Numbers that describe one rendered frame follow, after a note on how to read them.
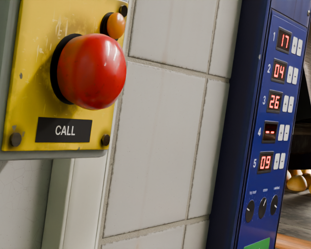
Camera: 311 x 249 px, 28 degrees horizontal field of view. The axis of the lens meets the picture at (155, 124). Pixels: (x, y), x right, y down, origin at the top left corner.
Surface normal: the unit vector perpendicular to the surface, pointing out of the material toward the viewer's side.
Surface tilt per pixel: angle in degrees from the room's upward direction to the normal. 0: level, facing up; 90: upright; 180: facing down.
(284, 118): 90
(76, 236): 90
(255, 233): 90
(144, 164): 90
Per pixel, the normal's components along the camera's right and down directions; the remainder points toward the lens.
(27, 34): 0.85, 0.15
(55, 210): -0.50, -0.03
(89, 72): 0.40, 0.15
